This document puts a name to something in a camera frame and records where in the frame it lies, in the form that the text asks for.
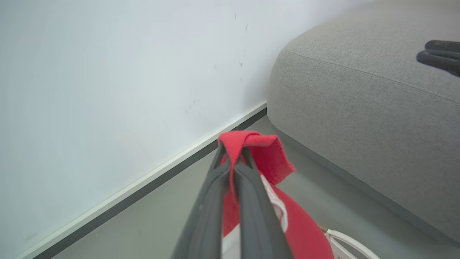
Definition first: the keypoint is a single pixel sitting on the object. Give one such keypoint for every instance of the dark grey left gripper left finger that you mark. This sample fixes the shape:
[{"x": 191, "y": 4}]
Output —
[{"x": 210, "y": 201}]

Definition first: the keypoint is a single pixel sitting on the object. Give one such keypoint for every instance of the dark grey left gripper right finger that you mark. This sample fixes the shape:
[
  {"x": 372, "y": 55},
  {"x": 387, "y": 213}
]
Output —
[{"x": 255, "y": 216}]

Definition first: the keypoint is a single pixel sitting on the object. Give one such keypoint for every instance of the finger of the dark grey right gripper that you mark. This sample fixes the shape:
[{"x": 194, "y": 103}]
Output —
[
  {"x": 444, "y": 45},
  {"x": 436, "y": 61}
]

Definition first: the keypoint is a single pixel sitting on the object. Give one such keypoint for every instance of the red jersey clothing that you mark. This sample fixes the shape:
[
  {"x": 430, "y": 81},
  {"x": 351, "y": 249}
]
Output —
[{"x": 273, "y": 154}]

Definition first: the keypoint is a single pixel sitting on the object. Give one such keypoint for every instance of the white plastic laundry basket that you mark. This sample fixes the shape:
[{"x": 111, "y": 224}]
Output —
[{"x": 337, "y": 236}]

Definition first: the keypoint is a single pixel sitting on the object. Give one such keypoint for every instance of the white and black baseboard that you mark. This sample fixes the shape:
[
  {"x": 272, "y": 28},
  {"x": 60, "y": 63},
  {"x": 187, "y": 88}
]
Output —
[{"x": 143, "y": 184}]

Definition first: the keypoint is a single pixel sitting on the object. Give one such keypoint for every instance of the grey fabric sofa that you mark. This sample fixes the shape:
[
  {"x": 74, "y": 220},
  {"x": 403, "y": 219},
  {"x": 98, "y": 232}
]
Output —
[{"x": 359, "y": 108}]

